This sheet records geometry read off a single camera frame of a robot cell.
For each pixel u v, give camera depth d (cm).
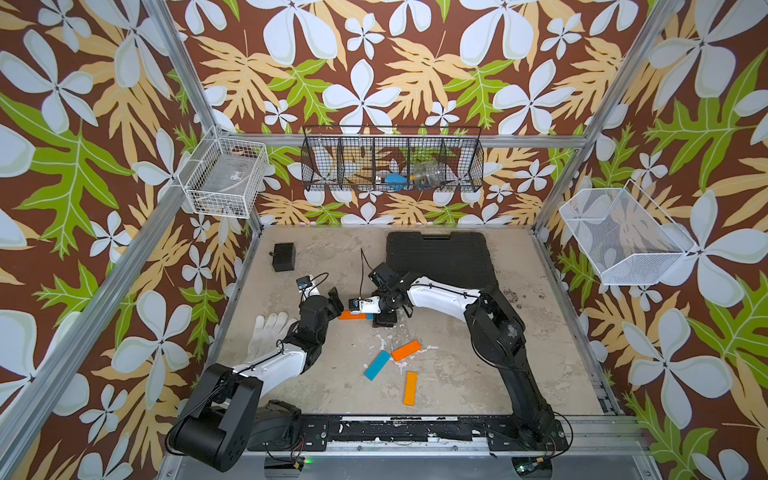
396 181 95
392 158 99
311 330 67
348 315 84
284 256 107
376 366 86
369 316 84
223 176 86
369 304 84
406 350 89
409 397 80
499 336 55
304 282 77
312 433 74
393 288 74
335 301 80
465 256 102
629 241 78
